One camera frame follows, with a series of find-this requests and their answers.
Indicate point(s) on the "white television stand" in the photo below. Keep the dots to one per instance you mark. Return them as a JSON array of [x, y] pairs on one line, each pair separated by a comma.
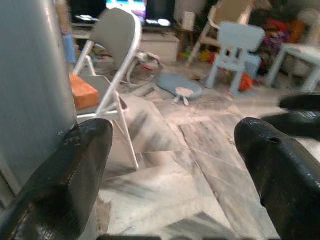
[[160, 46]]

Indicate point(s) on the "colourful clothes pile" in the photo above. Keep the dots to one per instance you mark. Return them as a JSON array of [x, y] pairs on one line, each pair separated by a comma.
[[277, 30]]

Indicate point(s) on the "white baby bouncer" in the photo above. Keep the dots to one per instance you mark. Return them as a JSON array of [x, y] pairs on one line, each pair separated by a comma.
[[150, 58]]

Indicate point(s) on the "blue grey floor cushion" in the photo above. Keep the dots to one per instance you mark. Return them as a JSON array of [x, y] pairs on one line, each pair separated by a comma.
[[172, 83]]

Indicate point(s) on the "doll with blue skirt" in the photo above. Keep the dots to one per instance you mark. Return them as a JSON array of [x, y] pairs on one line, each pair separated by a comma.
[[69, 47]]

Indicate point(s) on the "light blue child chair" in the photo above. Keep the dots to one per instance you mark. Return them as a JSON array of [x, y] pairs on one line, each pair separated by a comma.
[[240, 35]]

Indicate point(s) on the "black television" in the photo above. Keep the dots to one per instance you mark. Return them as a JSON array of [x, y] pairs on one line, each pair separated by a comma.
[[160, 10]]

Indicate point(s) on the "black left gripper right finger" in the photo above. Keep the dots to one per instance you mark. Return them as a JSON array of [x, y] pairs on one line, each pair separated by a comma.
[[282, 175]]

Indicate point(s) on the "beige wicker chair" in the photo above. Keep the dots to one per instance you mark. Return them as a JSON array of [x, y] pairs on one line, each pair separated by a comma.
[[232, 12]]

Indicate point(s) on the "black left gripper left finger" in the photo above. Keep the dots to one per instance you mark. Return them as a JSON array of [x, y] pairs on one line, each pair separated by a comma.
[[62, 180]]

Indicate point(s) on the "orange box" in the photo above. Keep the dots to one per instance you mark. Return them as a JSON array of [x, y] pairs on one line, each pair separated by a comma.
[[83, 93]]

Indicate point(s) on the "small white box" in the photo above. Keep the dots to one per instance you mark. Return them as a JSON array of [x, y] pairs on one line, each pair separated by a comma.
[[188, 20]]

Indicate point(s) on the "white grey folding chair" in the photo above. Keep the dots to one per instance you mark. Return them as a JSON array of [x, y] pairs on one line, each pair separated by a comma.
[[117, 32]]

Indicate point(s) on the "small white table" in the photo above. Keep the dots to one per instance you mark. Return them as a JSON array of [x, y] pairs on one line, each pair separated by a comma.
[[302, 51]]

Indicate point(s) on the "orange toy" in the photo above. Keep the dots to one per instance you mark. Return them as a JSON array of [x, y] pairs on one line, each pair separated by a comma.
[[246, 83]]

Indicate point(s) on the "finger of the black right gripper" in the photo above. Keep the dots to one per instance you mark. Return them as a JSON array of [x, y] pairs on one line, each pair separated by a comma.
[[302, 102], [302, 123]]

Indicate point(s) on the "grey fridge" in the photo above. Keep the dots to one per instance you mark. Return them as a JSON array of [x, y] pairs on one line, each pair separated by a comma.
[[30, 75]]

